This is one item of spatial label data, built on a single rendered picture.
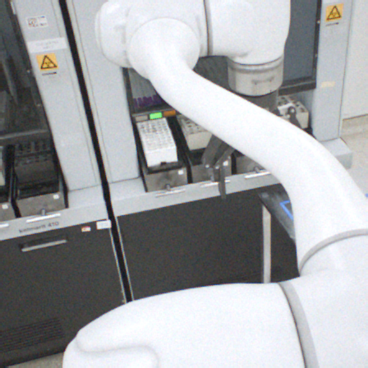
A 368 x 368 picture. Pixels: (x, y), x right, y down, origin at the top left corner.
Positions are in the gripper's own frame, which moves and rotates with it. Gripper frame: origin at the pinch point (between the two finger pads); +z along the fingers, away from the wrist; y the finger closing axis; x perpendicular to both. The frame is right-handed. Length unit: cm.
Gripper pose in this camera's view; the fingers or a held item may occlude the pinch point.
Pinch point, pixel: (256, 182)
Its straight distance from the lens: 107.0
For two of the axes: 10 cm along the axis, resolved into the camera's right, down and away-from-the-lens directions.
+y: 9.7, -2.0, 1.2
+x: -2.1, -5.7, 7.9
